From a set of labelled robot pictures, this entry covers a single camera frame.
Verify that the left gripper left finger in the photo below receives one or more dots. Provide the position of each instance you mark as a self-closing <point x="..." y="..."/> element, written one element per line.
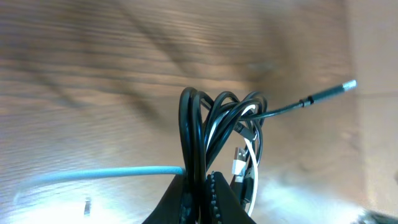
<point x="176" y="205"/>

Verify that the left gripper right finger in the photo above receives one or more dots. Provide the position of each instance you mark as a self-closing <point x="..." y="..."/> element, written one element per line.
<point x="220" y="204"/>

